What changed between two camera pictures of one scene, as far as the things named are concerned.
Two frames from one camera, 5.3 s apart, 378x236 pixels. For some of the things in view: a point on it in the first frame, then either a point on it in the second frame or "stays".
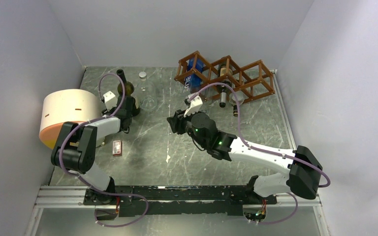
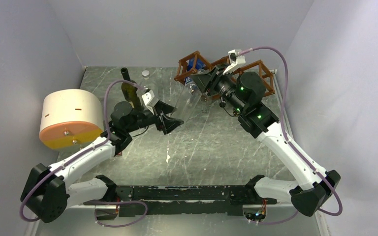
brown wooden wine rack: x=225 y=77 stays
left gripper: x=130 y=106 → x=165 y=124
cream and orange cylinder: x=61 y=106 stays
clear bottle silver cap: x=142 y=75 → x=187 y=102
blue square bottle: x=193 y=81 stays
